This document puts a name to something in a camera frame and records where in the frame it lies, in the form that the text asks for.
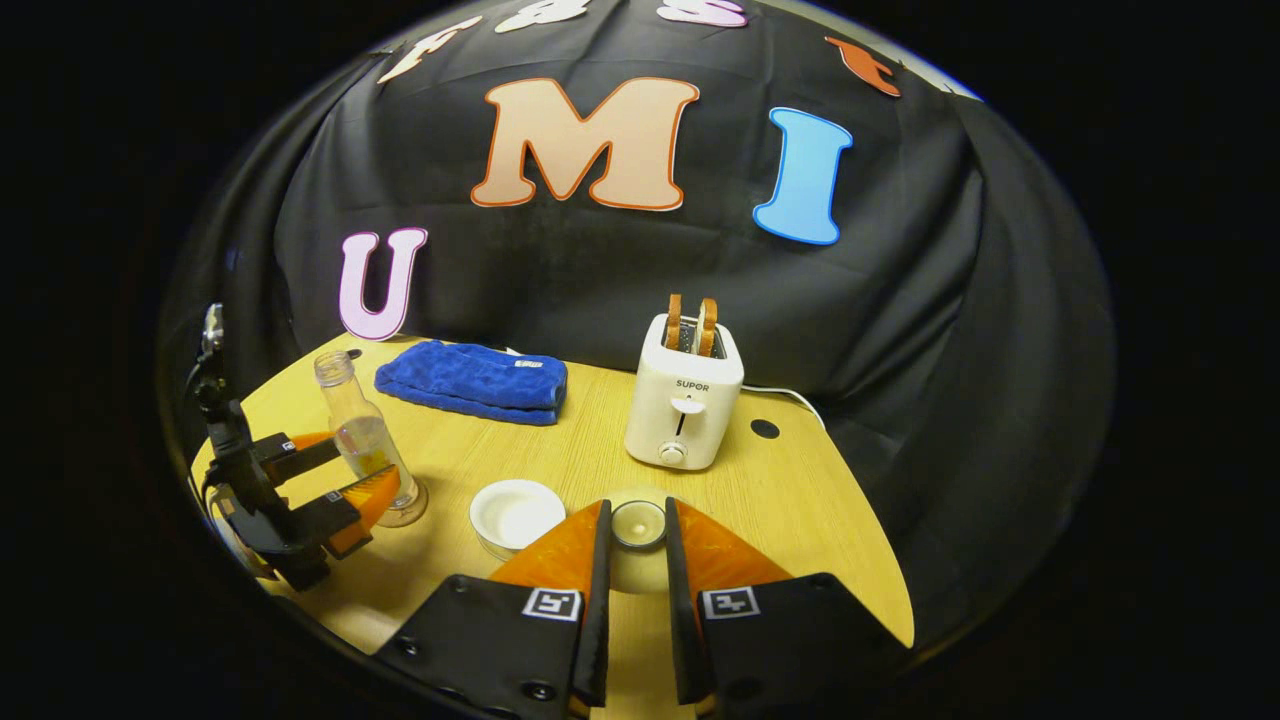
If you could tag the blue folded towel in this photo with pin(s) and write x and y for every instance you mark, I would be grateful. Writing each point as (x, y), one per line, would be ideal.
(470, 380)

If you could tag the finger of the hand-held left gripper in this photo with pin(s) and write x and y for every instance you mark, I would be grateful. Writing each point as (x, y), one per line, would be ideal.
(295, 455)
(345, 515)

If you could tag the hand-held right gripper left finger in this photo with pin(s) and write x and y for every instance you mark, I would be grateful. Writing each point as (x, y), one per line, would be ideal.
(598, 620)

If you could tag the black backdrop cloth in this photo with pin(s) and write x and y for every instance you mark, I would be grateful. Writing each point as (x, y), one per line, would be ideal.
(560, 270)

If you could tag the clear plastic water bottle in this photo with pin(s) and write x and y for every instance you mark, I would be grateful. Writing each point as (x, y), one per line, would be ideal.
(360, 420)

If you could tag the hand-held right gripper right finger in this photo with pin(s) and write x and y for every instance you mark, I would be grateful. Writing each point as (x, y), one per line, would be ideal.
(682, 620)

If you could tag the cream white toaster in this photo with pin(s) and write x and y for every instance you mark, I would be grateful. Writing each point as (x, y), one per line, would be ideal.
(685, 400)

